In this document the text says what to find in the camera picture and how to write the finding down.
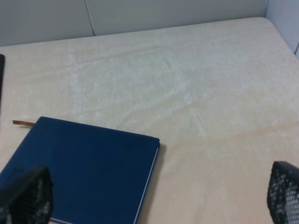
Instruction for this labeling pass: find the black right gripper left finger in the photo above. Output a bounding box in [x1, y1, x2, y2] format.
[0, 167, 54, 224]

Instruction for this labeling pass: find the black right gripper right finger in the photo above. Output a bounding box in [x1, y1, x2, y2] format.
[267, 161, 299, 224]

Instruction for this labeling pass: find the dark blue notebook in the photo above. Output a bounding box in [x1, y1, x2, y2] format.
[0, 117, 160, 224]

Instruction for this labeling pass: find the black razer mouse pad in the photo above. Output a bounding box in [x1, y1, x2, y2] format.
[0, 54, 5, 122]

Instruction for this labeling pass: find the brown ribbon bookmark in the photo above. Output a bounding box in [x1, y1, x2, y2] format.
[12, 120, 35, 127]

